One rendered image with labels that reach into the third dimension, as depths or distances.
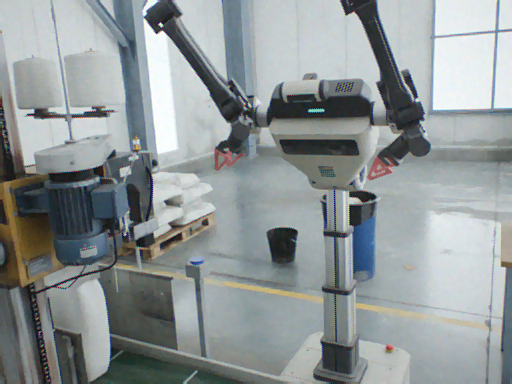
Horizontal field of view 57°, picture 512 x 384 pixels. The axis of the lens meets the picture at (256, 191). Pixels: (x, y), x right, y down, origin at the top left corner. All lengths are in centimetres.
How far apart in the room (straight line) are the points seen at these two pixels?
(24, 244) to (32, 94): 48
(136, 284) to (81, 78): 118
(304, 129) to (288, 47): 839
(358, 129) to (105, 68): 84
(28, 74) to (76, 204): 48
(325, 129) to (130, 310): 134
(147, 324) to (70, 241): 107
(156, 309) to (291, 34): 832
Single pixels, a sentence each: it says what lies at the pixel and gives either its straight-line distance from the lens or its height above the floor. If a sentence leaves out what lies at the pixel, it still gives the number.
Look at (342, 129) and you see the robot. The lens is 168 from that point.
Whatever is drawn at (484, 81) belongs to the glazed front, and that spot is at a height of 139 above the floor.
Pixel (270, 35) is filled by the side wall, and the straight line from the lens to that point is 1028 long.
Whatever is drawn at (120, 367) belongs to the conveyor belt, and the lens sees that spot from 230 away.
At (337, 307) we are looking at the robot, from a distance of 211.
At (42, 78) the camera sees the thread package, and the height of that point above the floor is 162.
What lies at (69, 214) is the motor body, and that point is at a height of 124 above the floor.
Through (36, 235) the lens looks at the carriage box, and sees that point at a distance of 156.
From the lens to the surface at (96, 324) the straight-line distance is 212.
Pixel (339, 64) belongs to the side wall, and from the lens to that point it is 970.
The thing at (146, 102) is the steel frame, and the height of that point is 139.
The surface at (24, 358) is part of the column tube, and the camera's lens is 171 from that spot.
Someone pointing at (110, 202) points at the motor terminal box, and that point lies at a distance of 138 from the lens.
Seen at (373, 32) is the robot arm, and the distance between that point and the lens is 130.
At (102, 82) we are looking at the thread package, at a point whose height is 160.
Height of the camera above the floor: 157
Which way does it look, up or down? 13 degrees down
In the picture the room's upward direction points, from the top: 3 degrees counter-clockwise
